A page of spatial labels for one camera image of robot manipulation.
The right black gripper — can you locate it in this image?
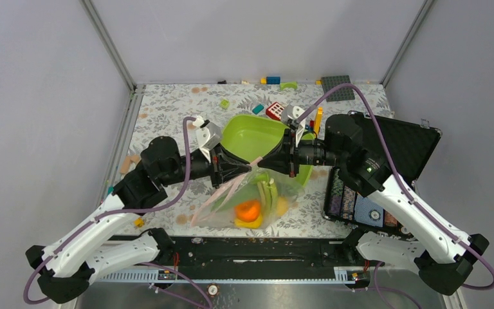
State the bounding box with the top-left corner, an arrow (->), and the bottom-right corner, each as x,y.
259,126 -> 347,176

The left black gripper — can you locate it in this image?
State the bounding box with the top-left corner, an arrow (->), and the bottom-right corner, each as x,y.
160,143 -> 252,189

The white green toy leek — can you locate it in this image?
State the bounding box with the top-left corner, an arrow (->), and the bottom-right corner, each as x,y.
257,178 -> 279,213

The clear zip top bag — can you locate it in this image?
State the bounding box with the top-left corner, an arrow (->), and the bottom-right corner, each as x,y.
191,157 -> 304,230

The orange toy fruit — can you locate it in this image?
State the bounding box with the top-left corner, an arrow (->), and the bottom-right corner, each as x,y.
234,200 -> 261,223

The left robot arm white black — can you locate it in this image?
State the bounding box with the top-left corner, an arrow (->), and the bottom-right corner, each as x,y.
26,136 -> 251,304

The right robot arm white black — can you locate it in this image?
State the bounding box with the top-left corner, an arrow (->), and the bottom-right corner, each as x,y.
259,114 -> 489,295

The green plastic tray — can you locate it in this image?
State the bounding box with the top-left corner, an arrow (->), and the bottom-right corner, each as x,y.
220,114 -> 318,187

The yellow blue brick tower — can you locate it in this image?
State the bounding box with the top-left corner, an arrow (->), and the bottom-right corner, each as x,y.
309,107 -> 323,136

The red white window brick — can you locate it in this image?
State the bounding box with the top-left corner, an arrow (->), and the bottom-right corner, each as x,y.
265,102 -> 285,121

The teal small brick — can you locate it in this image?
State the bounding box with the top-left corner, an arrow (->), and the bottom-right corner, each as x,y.
252,104 -> 264,115

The small green brick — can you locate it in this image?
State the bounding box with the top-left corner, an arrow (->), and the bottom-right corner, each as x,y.
220,100 -> 230,109

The green arch brick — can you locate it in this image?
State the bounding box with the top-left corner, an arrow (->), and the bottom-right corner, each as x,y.
280,82 -> 298,91

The blue yellow brick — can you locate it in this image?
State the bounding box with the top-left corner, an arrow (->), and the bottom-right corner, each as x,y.
260,76 -> 281,85

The grey brick baseplate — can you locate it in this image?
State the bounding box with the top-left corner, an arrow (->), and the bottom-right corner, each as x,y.
320,75 -> 356,103

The floral table mat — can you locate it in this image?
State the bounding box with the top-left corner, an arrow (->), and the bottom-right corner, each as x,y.
102,83 -> 395,239

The tan curved wooden piece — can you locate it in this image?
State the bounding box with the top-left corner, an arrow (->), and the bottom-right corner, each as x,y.
119,154 -> 141,174

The small yellow brick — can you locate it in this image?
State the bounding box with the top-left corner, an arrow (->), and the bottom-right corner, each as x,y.
133,218 -> 145,229

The black poker chip case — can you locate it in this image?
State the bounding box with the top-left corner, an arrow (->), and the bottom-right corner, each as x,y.
323,111 -> 441,240

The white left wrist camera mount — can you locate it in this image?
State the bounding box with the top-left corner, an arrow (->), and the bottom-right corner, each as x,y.
192,115 -> 223,162

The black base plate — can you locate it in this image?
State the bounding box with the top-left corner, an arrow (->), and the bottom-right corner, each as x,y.
91,230 -> 385,283

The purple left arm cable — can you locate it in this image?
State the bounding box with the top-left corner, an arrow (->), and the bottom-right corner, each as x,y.
23,116 -> 199,306

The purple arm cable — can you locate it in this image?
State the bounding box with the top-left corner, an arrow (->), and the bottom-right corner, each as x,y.
23,116 -> 199,306
300,83 -> 494,292

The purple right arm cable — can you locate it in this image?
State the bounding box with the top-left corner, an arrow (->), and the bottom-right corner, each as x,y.
300,83 -> 494,292

